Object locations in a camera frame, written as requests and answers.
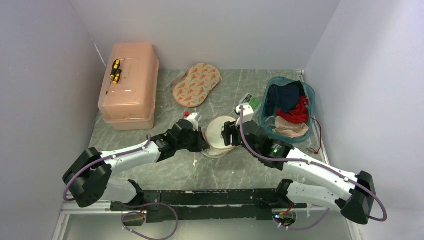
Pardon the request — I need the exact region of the yellow black screwdriver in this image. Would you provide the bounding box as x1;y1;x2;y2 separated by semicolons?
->
105;69;122;95
110;59;121;77

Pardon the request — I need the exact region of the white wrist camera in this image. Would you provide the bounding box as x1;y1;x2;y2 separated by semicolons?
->
234;102;255;126
183;111;202;130

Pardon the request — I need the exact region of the teal plastic basket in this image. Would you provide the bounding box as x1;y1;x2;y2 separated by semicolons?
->
258;77;316;143

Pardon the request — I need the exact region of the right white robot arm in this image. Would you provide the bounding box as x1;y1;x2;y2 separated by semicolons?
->
221;121;376;225

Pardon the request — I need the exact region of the white mesh laundry bag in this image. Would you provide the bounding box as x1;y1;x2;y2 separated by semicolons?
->
201;115;236;159

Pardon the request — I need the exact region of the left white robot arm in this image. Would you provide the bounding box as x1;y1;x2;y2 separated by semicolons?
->
62;119;210;210

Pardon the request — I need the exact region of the red thin wire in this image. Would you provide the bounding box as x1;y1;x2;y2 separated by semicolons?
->
307;116;323;155

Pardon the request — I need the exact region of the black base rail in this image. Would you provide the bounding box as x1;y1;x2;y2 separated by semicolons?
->
110;188;307;223

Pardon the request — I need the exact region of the pink plastic storage box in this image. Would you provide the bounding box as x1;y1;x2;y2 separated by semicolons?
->
98;42;159;131

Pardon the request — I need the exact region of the navy blue cloth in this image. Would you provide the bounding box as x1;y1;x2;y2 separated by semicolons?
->
264;81;305;116

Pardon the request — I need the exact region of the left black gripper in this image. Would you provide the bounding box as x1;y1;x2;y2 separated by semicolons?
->
176;126;210;153

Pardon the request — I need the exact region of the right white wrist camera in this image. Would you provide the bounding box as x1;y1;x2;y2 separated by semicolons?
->
234;102;255;126

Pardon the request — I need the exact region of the beige pink cloth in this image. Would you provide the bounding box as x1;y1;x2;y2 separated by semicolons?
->
273;116;310;139

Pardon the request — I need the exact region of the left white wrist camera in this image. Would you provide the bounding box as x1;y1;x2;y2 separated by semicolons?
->
183;111;202;130

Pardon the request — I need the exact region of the patterned beige oven mitt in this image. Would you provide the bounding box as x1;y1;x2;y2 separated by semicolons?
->
171;63;222;108

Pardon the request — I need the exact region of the red cloth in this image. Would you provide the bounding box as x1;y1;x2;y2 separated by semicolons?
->
276;95;310;124

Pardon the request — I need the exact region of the green white small box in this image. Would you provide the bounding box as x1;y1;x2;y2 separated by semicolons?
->
239;93;262;112

